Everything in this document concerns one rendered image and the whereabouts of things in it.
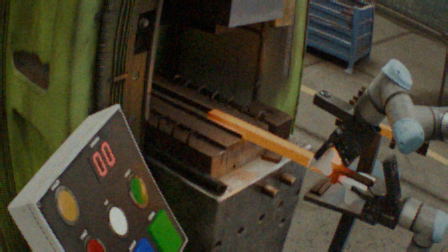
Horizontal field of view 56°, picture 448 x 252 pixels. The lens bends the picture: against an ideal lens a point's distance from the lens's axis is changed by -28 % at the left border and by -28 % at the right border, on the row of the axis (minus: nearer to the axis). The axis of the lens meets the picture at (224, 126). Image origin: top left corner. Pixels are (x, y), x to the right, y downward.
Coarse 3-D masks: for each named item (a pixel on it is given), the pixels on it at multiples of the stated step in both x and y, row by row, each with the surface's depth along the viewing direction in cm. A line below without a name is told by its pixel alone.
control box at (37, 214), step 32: (96, 128) 80; (128, 128) 89; (64, 160) 71; (96, 160) 77; (128, 160) 87; (32, 192) 63; (96, 192) 75; (128, 192) 84; (160, 192) 93; (32, 224) 61; (64, 224) 64; (96, 224) 72; (128, 224) 80
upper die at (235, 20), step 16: (176, 0) 115; (192, 0) 112; (208, 0) 109; (224, 0) 107; (240, 0) 108; (256, 0) 112; (272, 0) 117; (192, 16) 114; (208, 16) 111; (224, 16) 108; (240, 16) 110; (256, 16) 114; (272, 16) 119
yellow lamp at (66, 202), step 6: (60, 192) 65; (66, 192) 67; (60, 198) 65; (66, 198) 66; (72, 198) 68; (60, 204) 64; (66, 204) 66; (72, 204) 67; (66, 210) 65; (72, 210) 67; (66, 216) 65; (72, 216) 66
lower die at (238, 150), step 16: (160, 80) 152; (160, 96) 141; (192, 96) 145; (160, 112) 135; (176, 112) 136; (192, 112) 135; (224, 112) 139; (160, 128) 130; (176, 128) 131; (192, 128) 130; (208, 128) 131; (224, 128) 130; (160, 144) 131; (176, 144) 127; (192, 144) 125; (208, 144) 126; (224, 144) 125; (240, 144) 128; (256, 144) 134; (192, 160) 126; (208, 160) 122; (224, 160) 126; (240, 160) 131
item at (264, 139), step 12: (228, 120) 131; (240, 120) 132; (252, 132) 127; (264, 132) 128; (264, 144) 126; (276, 144) 124; (288, 144) 124; (288, 156) 122; (300, 156) 120; (312, 156) 120; (312, 168) 119; (336, 168) 114; (348, 168) 115; (336, 180) 114; (360, 180) 111; (372, 180) 111
